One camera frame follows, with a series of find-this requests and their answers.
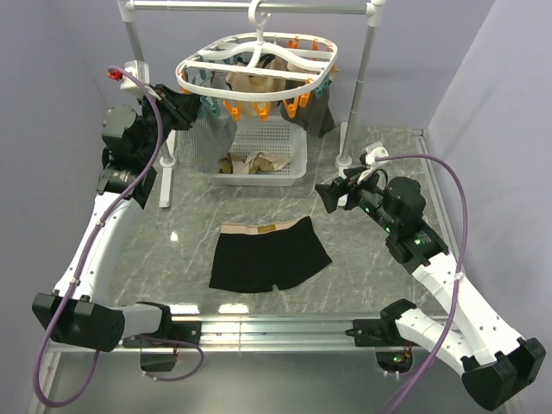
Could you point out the white plastic basket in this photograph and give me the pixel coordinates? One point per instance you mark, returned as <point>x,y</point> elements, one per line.
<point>274,136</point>

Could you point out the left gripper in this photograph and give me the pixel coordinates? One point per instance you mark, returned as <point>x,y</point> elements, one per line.
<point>183,108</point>

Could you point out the aluminium rail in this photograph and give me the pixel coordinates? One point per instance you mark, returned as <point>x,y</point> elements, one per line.
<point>291,332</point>

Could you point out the beige underwear in basket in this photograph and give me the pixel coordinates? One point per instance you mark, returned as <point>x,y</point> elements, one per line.
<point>254,163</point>

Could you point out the striped grey hanging underwear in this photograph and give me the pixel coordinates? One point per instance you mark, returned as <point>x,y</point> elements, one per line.
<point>210,138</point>

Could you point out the white clothes rack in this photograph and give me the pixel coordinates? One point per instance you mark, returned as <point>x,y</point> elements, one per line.
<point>136,72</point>

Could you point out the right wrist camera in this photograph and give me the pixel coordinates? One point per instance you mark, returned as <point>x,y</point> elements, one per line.
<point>372,159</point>

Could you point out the white clip hanger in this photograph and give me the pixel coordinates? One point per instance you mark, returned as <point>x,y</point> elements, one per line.
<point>311,62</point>

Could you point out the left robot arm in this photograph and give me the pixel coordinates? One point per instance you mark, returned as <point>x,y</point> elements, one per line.
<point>76,311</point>

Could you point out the dark olive hanging underwear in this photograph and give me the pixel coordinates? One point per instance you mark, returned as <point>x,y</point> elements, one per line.
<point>315,118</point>

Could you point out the black underwear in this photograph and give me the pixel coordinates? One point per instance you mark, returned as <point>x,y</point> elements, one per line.
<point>259,258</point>

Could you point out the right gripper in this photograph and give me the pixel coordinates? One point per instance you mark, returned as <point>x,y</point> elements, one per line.
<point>330,193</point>

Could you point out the beige hanging underwear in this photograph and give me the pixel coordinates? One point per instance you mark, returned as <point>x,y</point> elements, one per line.
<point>241,82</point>

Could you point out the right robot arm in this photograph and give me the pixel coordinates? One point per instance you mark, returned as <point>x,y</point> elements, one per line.
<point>495,361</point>

